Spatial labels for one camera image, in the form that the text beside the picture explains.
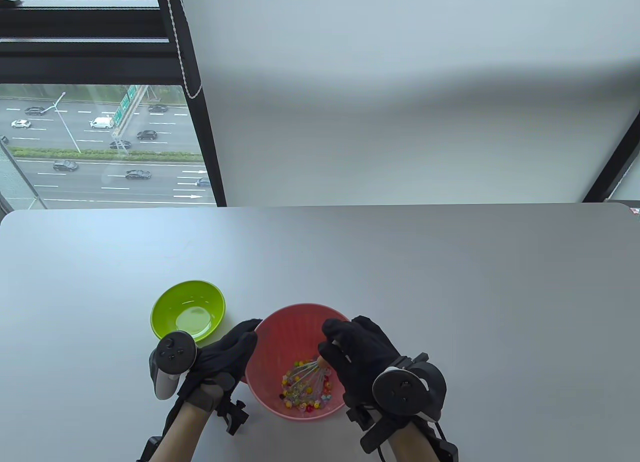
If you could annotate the person's left hand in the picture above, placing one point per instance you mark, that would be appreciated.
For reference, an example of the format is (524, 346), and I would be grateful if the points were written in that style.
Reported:
(220, 357)

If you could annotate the person's right hand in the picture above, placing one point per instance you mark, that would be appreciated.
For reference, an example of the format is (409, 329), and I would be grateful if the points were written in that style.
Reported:
(360, 357)

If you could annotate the pile of colourful plastic decorations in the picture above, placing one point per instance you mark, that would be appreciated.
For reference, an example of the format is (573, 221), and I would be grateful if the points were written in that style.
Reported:
(305, 392)

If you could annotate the green plastic bowl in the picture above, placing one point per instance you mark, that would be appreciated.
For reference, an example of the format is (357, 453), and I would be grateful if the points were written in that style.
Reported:
(185, 299)

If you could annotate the pink salad bowl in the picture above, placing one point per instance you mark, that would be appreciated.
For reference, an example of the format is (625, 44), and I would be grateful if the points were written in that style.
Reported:
(285, 332)

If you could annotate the person's left forearm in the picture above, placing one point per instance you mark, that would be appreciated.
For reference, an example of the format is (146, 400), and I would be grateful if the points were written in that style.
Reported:
(177, 437)

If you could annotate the person's right forearm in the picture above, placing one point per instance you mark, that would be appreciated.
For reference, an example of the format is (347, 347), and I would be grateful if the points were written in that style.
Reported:
(410, 444)

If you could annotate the black and white left controller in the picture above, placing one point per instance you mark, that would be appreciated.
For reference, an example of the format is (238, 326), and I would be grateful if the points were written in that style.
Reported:
(172, 354)

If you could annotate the black and white controller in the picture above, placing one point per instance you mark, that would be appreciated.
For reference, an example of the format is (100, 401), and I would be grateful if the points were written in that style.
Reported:
(400, 392)
(172, 354)

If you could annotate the black and white right controller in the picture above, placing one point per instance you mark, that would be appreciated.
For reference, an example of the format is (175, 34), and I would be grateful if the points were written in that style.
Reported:
(400, 392)

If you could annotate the white roller blind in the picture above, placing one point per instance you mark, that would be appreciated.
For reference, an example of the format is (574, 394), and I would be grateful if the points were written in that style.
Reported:
(400, 107)

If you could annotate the black clamp bracket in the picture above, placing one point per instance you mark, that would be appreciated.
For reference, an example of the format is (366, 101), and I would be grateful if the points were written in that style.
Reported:
(232, 417)

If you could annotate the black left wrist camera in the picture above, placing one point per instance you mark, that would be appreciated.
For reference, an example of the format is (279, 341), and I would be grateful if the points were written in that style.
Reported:
(150, 449)

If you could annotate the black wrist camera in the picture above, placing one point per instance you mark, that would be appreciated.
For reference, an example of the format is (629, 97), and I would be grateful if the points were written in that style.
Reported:
(150, 449)
(445, 449)

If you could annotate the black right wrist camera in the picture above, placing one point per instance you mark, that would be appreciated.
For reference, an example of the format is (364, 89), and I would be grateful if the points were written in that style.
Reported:
(445, 449)

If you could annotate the black window frame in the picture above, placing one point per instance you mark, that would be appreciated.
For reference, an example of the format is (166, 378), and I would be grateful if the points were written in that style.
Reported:
(75, 47)
(615, 167)

